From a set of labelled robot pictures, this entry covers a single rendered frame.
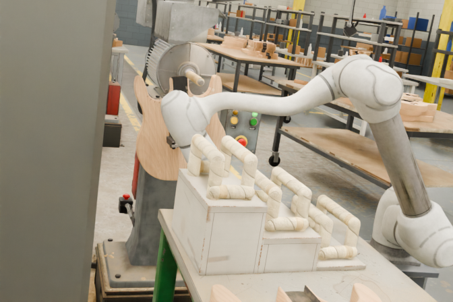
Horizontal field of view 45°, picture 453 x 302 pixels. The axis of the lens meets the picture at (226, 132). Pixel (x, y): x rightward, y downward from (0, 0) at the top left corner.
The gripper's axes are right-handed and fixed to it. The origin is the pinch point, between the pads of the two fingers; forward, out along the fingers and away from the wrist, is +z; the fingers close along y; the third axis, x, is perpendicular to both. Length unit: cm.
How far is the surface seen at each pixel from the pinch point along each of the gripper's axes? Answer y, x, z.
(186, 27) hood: 2.3, 40.4, -5.3
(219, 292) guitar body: -18, 0, -114
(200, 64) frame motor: 13.9, 23.0, 23.2
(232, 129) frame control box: 26.6, -6.2, 22.1
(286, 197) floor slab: 135, -127, 221
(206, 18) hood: 9.8, 43.2, -5.4
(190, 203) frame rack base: -14, 3, -75
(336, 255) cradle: 22, -13, -84
